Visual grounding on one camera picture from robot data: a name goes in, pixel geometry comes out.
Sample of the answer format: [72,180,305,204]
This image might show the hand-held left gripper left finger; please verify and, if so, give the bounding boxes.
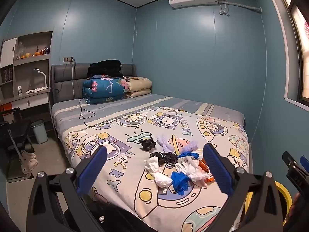
[26,145,108,232]

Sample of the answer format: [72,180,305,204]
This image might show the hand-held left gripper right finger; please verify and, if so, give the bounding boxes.
[203,142,284,232]

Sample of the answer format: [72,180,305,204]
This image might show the orange sock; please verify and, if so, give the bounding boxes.
[199,158,215,183]

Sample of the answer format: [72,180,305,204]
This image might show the yellow rimmed waste bin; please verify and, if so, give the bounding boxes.
[243,180,294,226]

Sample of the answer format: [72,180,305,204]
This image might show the white socks pile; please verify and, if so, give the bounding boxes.
[175,156,211,189]

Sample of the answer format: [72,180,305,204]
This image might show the blue sock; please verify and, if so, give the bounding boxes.
[179,151,199,161]
[171,171,190,196]

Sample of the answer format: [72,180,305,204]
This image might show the purple glove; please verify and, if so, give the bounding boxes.
[180,142,199,154]

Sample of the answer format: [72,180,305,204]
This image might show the black balled sock pair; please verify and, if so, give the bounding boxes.
[139,139,156,151]

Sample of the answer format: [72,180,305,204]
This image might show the light purple socks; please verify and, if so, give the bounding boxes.
[156,135,174,151]

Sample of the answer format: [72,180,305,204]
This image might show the person's right hand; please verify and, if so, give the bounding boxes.
[290,193,302,223]

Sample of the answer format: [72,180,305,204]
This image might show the white slipper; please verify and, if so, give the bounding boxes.
[21,150,36,161]
[22,158,38,174]

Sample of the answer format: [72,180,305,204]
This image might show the light blue waste bin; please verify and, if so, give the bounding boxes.
[31,119,48,144]

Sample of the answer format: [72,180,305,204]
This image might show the blue floral folded quilt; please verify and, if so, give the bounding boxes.
[82,76,128,105]

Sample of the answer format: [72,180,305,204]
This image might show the bed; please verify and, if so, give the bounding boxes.
[49,63,254,232]

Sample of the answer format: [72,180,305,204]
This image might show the black chair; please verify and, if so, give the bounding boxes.
[0,109,35,155]

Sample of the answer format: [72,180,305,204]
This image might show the grey padded headboard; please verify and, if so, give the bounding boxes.
[50,63,138,112]

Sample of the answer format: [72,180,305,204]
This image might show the beige folded quilt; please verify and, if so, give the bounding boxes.
[124,77,152,99]

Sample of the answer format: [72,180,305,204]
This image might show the white desk lamp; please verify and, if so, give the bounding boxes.
[32,68,49,90]

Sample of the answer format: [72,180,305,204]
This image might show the black clothes pile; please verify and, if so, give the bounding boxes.
[87,59,123,78]

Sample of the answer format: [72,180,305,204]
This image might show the grey shelf desk unit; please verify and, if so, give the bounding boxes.
[0,31,53,126]

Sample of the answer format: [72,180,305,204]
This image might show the row of dark books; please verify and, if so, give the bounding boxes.
[2,68,13,83]

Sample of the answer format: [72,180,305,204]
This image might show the window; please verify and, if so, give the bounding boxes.
[262,0,309,113]

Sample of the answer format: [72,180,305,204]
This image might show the black cable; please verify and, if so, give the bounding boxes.
[71,58,126,128]

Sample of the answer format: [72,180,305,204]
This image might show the wrapped wall pipe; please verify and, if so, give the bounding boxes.
[218,1,262,13]

